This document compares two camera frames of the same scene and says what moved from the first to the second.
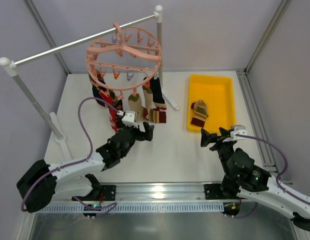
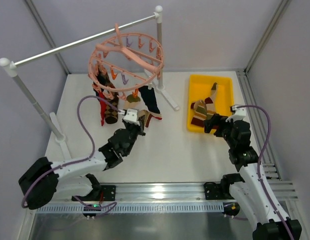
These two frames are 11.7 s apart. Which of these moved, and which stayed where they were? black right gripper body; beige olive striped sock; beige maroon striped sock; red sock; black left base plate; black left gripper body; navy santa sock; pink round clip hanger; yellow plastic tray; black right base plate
Moved: beige maroon striped sock; black right gripper body; pink round clip hanger; red sock; navy santa sock; beige olive striped sock
Stayed: black left base plate; black left gripper body; black right base plate; yellow plastic tray
